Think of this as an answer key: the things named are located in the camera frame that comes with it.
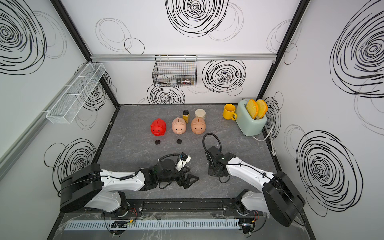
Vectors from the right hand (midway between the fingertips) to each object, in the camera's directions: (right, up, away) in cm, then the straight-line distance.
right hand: (213, 172), depth 85 cm
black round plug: (-36, +15, +14) cm, 41 cm away
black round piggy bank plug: (-21, +15, +14) cm, 30 cm away
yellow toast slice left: (+25, +37, +7) cm, 45 cm away
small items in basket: (-14, +53, +3) cm, 55 cm away
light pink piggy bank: (-21, +26, +12) cm, 36 cm away
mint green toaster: (+25, +26, +9) cm, 37 cm away
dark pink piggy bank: (-9, +26, +12) cm, 30 cm away
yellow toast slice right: (+30, +37, +5) cm, 48 cm away
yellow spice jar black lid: (-17, +33, +18) cm, 41 cm away
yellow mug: (+14, +36, +21) cm, 43 cm away
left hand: (-11, +1, -8) cm, 14 cm away
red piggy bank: (-35, +25, +11) cm, 44 cm away
